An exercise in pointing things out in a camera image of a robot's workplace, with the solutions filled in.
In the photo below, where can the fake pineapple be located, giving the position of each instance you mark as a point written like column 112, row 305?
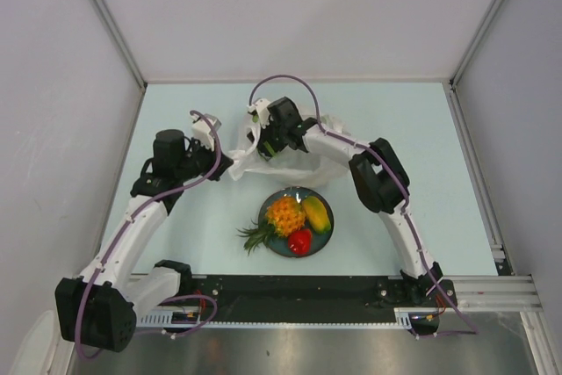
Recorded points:
column 281, row 219

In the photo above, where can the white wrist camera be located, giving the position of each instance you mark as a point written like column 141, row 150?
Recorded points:
column 202, row 130
column 259, row 112

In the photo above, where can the blue ceramic plate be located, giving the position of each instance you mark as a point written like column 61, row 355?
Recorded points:
column 320, row 241

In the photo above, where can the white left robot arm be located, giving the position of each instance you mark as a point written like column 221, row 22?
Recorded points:
column 100, row 307

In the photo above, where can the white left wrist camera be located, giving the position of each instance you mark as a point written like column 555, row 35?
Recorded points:
column 202, row 130

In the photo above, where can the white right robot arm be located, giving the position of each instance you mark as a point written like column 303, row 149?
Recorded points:
column 380, row 180

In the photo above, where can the fake yellow green mango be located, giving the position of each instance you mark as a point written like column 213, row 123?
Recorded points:
column 317, row 214

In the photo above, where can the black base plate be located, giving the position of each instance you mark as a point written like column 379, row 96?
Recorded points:
column 310, row 299

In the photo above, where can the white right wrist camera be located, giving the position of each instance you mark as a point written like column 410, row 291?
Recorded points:
column 259, row 112

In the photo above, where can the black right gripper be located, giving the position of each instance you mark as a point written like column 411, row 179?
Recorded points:
column 262, row 135

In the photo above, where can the fake red pepper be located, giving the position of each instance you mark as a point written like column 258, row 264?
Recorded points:
column 300, row 242

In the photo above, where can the white plastic bag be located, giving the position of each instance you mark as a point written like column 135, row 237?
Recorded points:
column 291, row 167

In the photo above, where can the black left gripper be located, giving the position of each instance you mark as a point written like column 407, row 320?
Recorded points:
column 212, row 155

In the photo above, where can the white slotted cable duct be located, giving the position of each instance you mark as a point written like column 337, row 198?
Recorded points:
column 183, row 319

